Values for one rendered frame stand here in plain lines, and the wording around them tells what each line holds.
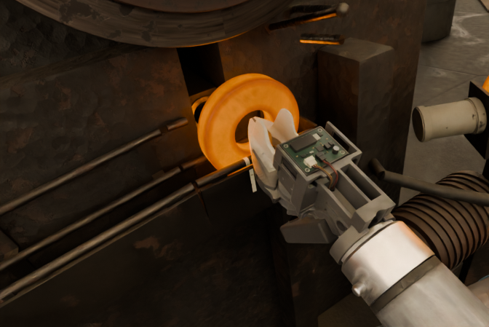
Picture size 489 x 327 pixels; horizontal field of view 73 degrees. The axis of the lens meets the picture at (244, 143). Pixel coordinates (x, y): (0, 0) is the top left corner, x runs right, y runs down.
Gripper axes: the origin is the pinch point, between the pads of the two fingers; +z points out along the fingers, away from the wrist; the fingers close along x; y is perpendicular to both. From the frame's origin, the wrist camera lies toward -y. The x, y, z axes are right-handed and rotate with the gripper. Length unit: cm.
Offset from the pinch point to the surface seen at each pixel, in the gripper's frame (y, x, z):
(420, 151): -84, -105, 17
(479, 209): -16.9, -32.1, -21.8
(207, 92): -1.6, 1.7, 12.2
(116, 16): 17.4, 13.1, 4.6
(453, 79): -96, -183, 51
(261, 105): 1.9, -1.9, 2.0
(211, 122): 2.1, 5.7, 2.3
